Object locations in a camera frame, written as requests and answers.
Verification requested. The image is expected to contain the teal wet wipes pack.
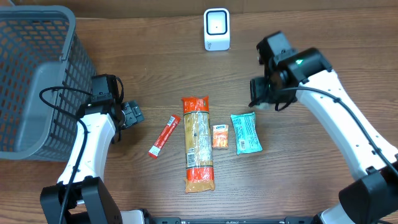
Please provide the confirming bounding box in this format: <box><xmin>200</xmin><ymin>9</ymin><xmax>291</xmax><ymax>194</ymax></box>
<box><xmin>231</xmin><ymin>112</ymin><xmax>262</xmax><ymax>155</ymax></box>

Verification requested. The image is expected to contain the orange kleenex tissue pack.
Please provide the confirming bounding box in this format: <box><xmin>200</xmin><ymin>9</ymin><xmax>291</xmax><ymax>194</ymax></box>
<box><xmin>212</xmin><ymin>124</ymin><xmax>229</xmax><ymax>149</ymax></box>

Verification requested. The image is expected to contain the red stick packet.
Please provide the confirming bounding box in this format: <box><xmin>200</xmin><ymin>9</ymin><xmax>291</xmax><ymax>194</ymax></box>
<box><xmin>148</xmin><ymin>114</ymin><xmax>181</xmax><ymax>159</ymax></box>

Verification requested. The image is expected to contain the long spaghetti pasta package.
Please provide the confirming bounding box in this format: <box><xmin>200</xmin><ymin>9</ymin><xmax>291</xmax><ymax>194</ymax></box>
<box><xmin>182</xmin><ymin>96</ymin><xmax>215</xmax><ymax>193</ymax></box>

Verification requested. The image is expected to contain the green lid jar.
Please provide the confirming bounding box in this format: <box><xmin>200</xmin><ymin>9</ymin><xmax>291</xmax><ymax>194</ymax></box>
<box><xmin>254</xmin><ymin>102</ymin><xmax>271</xmax><ymax>110</ymax></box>

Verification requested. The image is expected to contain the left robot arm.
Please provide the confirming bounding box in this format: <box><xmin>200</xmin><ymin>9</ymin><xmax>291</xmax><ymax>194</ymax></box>
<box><xmin>40</xmin><ymin>74</ymin><xmax>144</xmax><ymax>223</ymax></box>

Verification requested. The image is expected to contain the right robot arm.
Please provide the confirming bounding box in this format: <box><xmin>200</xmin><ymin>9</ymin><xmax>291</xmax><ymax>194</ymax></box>
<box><xmin>249</xmin><ymin>32</ymin><xmax>397</xmax><ymax>223</ymax></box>

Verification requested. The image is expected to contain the white barcode scanner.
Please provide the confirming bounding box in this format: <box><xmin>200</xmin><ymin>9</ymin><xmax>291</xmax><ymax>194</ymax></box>
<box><xmin>203</xmin><ymin>8</ymin><xmax>231</xmax><ymax>51</ymax></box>

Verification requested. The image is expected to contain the grey plastic shopping basket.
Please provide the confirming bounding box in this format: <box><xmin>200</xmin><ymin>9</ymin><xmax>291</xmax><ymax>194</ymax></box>
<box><xmin>1</xmin><ymin>6</ymin><xmax>96</xmax><ymax>161</ymax></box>

